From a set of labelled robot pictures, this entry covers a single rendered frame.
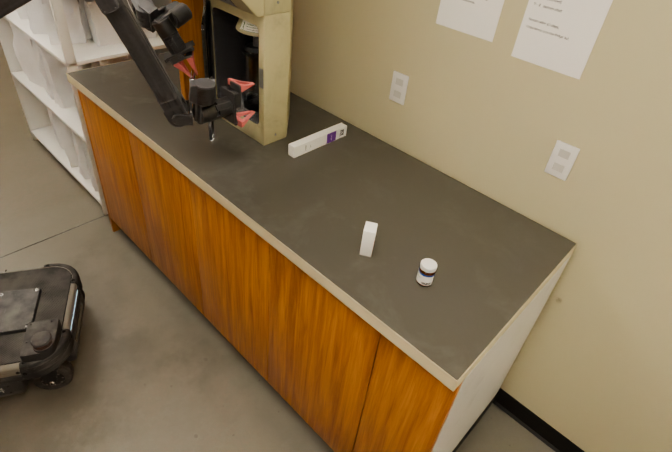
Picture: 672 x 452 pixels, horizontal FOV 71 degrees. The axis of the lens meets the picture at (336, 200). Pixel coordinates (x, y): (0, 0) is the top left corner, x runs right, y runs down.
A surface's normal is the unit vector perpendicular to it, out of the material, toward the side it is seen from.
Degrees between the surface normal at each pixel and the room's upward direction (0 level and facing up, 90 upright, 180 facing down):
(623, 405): 90
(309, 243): 0
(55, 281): 0
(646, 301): 90
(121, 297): 0
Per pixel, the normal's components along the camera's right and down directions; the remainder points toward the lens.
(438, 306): 0.09, -0.80
